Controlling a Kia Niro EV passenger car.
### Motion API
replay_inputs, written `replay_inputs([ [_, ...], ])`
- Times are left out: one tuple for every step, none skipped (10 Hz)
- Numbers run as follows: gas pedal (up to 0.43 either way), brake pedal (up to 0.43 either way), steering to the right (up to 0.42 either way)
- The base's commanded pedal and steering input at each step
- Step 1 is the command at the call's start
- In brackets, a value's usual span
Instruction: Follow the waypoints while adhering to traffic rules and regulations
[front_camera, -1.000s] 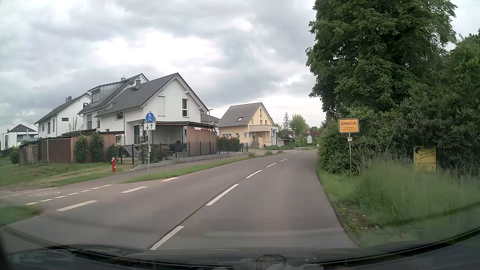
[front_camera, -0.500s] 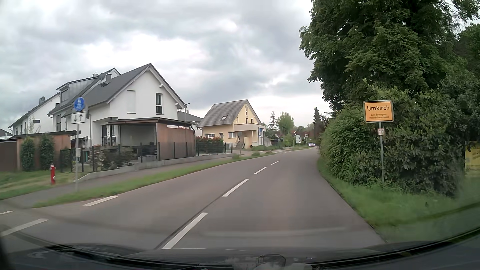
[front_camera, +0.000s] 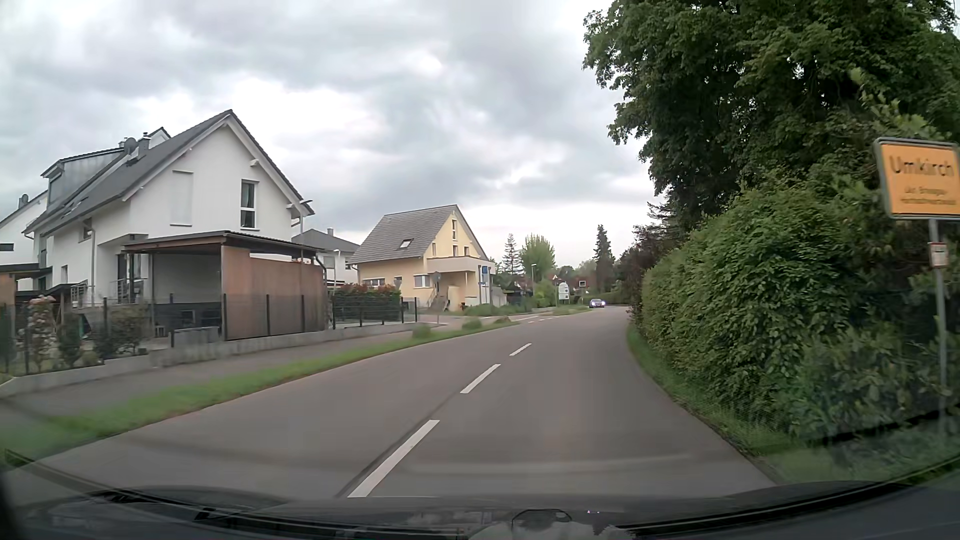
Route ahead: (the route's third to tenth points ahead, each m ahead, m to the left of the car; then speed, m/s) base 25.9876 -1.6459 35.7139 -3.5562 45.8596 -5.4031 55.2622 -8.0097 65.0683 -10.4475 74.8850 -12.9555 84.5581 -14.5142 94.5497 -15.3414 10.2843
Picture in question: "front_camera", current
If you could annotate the tall green hedge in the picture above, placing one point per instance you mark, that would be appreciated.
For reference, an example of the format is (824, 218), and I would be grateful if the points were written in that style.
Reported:
(757, 300)

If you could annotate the white road sign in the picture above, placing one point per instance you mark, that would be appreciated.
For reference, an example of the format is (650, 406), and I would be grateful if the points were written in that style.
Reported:
(563, 291)

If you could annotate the car's own bonnet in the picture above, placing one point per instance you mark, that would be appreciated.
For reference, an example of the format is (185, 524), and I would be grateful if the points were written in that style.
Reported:
(480, 517)

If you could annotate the lamp post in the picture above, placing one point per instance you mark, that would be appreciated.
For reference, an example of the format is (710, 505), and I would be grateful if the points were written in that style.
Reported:
(532, 281)

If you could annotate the yellow house with grey roof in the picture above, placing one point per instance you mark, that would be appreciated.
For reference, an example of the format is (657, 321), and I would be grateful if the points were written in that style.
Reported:
(420, 259)

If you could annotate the grey asphalt pavement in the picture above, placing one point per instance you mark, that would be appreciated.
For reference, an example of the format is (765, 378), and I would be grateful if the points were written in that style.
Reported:
(180, 375)

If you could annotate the white building with dark roof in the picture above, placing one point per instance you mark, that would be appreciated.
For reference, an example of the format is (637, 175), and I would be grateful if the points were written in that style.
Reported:
(334, 255)

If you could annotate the small roadside bush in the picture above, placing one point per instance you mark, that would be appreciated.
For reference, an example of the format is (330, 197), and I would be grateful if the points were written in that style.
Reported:
(472, 324)
(421, 330)

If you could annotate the road markings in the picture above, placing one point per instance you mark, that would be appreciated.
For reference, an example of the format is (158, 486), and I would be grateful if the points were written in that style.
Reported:
(393, 459)

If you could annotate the dark metal mesh fence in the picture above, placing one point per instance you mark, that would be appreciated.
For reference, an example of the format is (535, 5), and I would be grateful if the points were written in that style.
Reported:
(187, 319)

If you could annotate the brown wooden carport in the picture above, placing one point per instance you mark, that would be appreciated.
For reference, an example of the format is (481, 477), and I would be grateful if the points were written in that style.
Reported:
(262, 289)

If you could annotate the white house with grey roof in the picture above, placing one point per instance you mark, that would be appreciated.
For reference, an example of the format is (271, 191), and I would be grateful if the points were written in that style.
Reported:
(195, 195)

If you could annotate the yellow place-name sign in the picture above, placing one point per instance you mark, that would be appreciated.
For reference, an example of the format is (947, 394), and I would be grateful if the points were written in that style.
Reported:
(919, 180)

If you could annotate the low concrete wall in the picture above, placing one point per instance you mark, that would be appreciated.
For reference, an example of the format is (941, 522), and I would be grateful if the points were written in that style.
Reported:
(202, 349)

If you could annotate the road sign on post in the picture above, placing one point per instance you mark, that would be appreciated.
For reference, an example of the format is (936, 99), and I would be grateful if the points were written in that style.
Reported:
(437, 289)

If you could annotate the garden bushes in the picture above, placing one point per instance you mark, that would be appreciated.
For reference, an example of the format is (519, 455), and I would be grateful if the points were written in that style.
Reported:
(75, 334)

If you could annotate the grass verge strip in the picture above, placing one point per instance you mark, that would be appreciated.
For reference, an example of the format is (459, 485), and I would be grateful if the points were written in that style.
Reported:
(225, 390)

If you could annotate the group of distant trees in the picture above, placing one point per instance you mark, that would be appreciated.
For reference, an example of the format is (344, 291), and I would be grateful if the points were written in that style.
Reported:
(555, 262)

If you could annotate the low hedge with red flowers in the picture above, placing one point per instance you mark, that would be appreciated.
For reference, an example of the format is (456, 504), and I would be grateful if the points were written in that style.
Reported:
(366, 300)

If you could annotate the large dark green tree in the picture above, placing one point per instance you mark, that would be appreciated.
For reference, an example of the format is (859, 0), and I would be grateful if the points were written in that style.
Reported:
(750, 90)

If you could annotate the grey asphalt road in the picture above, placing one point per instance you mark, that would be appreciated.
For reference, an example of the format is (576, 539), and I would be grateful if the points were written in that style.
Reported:
(555, 405)

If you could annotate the grass verge under hedge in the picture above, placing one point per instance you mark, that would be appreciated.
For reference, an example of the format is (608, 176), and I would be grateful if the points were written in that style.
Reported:
(720, 420)

